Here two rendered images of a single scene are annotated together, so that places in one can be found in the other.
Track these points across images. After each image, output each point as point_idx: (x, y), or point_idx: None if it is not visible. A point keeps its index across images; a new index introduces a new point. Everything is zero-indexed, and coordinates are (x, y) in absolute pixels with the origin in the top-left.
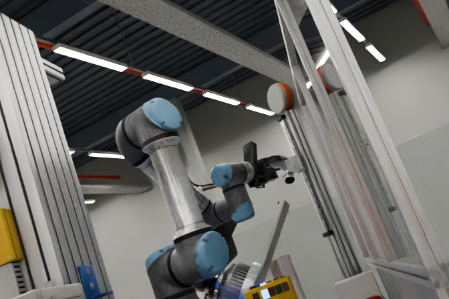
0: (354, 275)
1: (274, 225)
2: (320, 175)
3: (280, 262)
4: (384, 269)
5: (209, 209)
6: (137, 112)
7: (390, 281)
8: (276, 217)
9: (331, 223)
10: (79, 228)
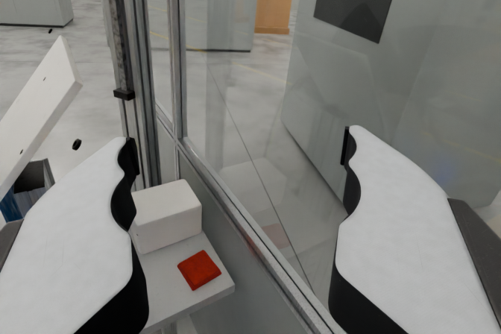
0: (148, 160)
1: (27, 149)
2: None
3: (27, 201)
4: (261, 265)
5: None
6: None
7: (257, 273)
8: (41, 129)
9: (136, 81)
10: None
